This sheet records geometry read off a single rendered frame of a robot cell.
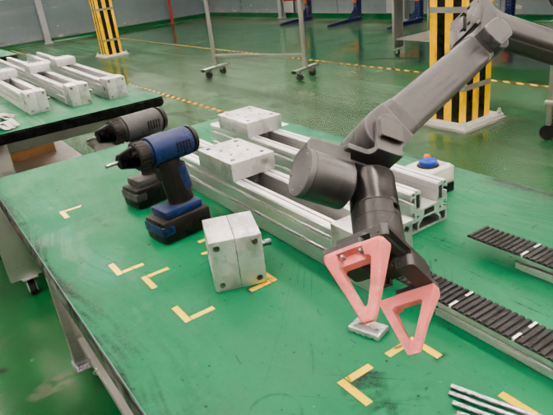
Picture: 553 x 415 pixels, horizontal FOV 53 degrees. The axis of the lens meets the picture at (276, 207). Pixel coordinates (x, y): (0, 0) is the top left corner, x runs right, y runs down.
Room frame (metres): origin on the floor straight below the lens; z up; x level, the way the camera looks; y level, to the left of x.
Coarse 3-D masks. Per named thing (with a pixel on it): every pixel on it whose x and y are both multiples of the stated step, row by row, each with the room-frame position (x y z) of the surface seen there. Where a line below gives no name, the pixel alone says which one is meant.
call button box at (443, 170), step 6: (414, 162) 1.15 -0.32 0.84; (438, 162) 1.13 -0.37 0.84; (444, 162) 1.12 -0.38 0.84; (414, 168) 1.11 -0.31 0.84; (420, 168) 1.11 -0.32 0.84; (426, 168) 1.10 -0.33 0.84; (432, 168) 1.10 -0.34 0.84; (438, 168) 1.10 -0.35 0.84; (444, 168) 1.09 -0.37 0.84; (450, 168) 1.10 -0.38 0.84; (432, 174) 1.07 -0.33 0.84; (438, 174) 1.08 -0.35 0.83; (444, 174) 1.09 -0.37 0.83; (450, 174) 1.10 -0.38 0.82; (450, 180) 1.10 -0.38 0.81; (444, 186) 1.09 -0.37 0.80; (450, 186) 1.10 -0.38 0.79
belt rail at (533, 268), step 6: (516, 258) 0.77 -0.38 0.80; (522, 258) 0.76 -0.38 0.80; (516, 264) 0.77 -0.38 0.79; (522, 264) 0.76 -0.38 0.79; (528, 264) 0.75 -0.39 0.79; (534, 264) 0.74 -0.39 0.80; (540, 264) 0.73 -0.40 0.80; (522, 270) 0.76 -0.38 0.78; (528, 270) 0.75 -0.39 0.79; (534, 270) 0.74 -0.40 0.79; (540, 270) 0.74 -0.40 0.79; (546, 270) 0.72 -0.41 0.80; (552, 270) 0.71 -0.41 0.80; (540, 276) 0.73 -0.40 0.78; (546, 276) 0.72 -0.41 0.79; (552, 276) 0.71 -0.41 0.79; (552, 282) 0.71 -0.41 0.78
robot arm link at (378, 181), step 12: (360, 168) 0.60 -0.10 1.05; (372, 168) 0.60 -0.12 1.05; (384, 168) 0.60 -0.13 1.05; (360, 180) 0.59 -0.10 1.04; (372, 180) 0.58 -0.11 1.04; (384, 180) 0.58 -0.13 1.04; (360, 192) 0.57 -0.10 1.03; (372, 192) 0.57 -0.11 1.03; (384, 192) 0.57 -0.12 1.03; (396, 192) 0.58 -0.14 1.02; (396, 204) 0.56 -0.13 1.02
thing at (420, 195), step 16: (256, 144) 1.39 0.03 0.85; (272, 144) 1.33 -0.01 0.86; (288, 144) 1.39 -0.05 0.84; (288, 160) 1.26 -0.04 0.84; (400, 176) 1.04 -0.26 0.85; (416, 176) 1.01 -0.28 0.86; (432, 176) 0.99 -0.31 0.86; (400, 192) 0.95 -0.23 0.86; (416, 192) 0.93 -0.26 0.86; (432, 192) 0.97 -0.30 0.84; (400, 208) 0.95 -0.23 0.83; (416, 208) 0.93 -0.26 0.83; (432, 208) 0.96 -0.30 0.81; (416, 224) 0.93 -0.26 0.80; (432, 224) 0.95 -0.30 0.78
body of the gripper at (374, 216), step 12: (360, 204) 0.56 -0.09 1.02; (372, 204) 0.55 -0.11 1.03; (384, 204) 0.55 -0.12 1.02; (360, 216) 0.55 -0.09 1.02; (372, 216) 0.54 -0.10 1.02; (384, 216) 0.54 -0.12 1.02; (396, 216) 0.54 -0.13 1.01; (360, 228) 0.54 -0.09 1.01; (372, 228) 0.50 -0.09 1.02; (384, 228) 0.49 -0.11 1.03; (396, 228) 0.53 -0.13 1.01; (348, 240) 0.50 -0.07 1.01; (396, 240) 0.50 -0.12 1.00; (396, 252) 0.50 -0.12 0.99; (396, 276) 0.54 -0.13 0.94
